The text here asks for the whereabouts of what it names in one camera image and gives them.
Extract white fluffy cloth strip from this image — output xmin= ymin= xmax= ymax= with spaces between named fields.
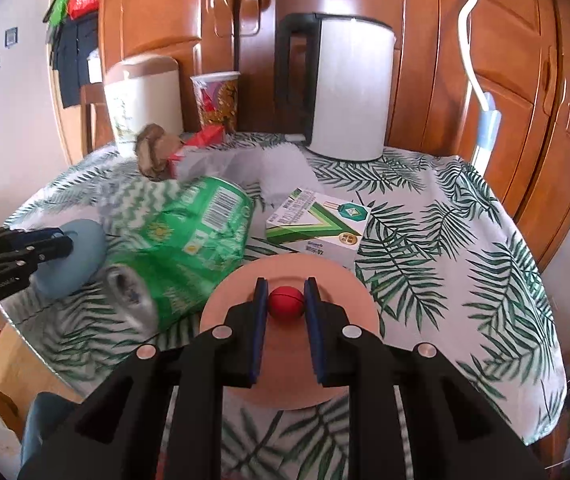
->
xmin=259 ymin=143 xmax=323 ymax=206

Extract red cardboard box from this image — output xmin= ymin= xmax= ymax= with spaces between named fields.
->
xmin=168 ymin=125 xmax=227 ymax=178

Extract green white medicine box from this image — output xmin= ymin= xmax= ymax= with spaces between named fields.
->
xmin=265 ymin=188 xmax=371 ymax=271

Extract brown paper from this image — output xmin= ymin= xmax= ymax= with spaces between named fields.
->
xmin=135 ymin=124 xmax=183 ymax=181

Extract crushed green Sprite can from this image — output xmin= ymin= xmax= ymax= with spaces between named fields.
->
xmin=102 ymin=177 xmax=253 ymax=337

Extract blue round dish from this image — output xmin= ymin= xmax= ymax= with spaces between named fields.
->
xmin=32 ymin=219 xmax=107 ymax=300

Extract clear plastic wrapper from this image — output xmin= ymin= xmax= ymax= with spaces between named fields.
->
xmin=171 ymin=148 xmax=263 ymax=188

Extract wooden wardrobe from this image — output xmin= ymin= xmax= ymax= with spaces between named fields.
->
xmin=97 ymin=0 xmax=570 ymax=268

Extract pink round plate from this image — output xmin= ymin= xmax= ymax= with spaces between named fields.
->
xmin=199 ymin=254 xmax=379 ymax=411

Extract wooden chair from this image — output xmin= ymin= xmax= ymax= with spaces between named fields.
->
xmin=80 ymin=82 xmax=114 ymax=156

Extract Coca-Cola paper cup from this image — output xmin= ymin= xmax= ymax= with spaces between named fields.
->
xmin=191 ymin=72 xmax=241 ymax=132

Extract red ball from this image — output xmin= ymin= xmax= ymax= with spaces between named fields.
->
xmin=268 ymin=286 xmax=306 ymax=323

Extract cream tissue canister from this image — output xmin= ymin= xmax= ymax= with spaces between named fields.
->
xmin=102 ymin=53 xmax=184 ymax=157

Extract white electric kettle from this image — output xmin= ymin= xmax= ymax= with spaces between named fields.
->
xmin=274 ymin=13 xmax=396 ymax=162

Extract hanging dark clothes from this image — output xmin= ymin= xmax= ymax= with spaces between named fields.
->
xmin=50 ymin=11 xmax=98 ymax=108

